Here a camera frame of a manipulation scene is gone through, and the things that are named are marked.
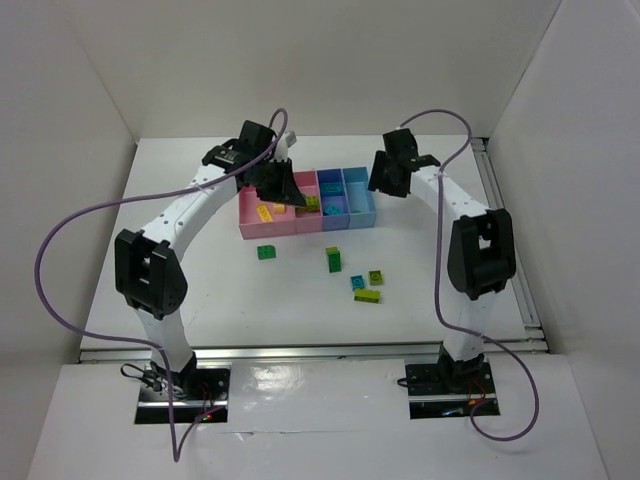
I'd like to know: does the aluminium rail right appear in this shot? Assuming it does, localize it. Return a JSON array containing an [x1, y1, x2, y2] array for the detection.
[[469, 135, 551, 355]]

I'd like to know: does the small olive lego brick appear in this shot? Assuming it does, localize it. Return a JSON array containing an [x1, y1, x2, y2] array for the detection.
[[369, 270, 384, 286]]

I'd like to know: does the aluminium rail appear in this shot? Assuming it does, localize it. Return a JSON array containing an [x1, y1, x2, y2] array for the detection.
[[78, 342, 440, 364], [469, 135, 551, 355]]

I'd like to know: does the dark green curved lego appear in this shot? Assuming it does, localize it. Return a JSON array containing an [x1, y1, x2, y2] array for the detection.
[[256, 244, 277, 260]]

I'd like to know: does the cyan lego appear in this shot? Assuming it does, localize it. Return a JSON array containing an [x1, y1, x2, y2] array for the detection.
[[323, 204, 347, 216]]

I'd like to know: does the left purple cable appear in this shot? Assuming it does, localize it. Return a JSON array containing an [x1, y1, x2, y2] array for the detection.
[[33, 107, 290, 463]]

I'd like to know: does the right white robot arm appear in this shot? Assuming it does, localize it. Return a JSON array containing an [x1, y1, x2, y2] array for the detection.
[[368, 128, 516, 386]]

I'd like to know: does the small pink container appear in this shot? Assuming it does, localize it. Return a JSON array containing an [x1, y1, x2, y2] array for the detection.
[[294, 170, 323, 234]]

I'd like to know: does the light blue container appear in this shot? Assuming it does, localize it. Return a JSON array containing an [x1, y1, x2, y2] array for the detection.
[[343, 167, 377, 229]]

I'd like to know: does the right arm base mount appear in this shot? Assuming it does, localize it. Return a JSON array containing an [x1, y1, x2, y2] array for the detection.
[[396, 362, 500, 420]]

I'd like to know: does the long lime lego brick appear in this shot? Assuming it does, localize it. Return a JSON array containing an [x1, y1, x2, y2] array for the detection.
[[354, 289, 382, 304]]

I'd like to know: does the cyan long lego brick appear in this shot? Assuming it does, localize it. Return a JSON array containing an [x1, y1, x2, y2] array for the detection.
[[319, 182, 344, 197]]

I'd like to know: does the large pink container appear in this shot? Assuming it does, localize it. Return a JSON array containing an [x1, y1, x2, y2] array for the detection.
[[238, 187, 295, 240]]

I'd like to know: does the yellow lego plate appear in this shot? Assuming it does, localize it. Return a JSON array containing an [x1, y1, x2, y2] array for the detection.
[[256, 204, 273, 223]]

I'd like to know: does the small cyan lego brick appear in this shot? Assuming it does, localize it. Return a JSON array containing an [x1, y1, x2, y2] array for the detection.
[[350, 275, 366, 291]]

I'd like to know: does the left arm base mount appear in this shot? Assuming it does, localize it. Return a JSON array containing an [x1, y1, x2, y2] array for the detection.
[[120, 363, 231, 425]]

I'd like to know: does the aluminium rail front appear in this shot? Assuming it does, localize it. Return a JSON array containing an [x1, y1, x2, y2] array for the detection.
[[78, 342, 440, 364]]

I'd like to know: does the lime lego stack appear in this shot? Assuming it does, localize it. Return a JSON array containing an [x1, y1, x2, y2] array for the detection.
[[296, 195, 320, 216]]

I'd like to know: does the dark blue container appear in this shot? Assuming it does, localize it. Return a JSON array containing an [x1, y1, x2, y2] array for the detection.
[[317, 169, 350, 231]]

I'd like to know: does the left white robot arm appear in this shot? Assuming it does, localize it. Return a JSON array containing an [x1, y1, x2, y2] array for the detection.
[[114, 121, 305, 391]]

